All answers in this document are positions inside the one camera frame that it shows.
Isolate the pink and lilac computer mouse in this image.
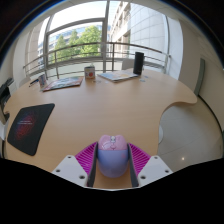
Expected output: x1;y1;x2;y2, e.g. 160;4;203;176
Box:
96;134;130;179

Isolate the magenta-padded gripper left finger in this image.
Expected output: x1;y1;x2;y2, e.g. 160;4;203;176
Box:
51;141;100;188

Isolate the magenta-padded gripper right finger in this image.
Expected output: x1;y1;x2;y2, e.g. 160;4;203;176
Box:
127;142;174;188

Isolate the black and white printer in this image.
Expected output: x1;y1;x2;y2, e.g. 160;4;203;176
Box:
0;77;16;125

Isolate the metal balcony railing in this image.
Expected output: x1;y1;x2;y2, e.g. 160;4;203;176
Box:
23;41;171;80

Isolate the colourful red magazine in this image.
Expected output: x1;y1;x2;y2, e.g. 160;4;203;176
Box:
42;76;84;92

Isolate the black mouse pad, red-blue print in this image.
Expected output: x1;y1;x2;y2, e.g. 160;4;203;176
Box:
7;103;56;157

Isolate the white chair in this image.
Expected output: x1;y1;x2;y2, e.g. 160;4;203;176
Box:
121;58;136;71
18;77;32;88

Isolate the black cylinder speaker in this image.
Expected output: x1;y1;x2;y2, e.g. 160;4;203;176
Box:
133;51;145;76

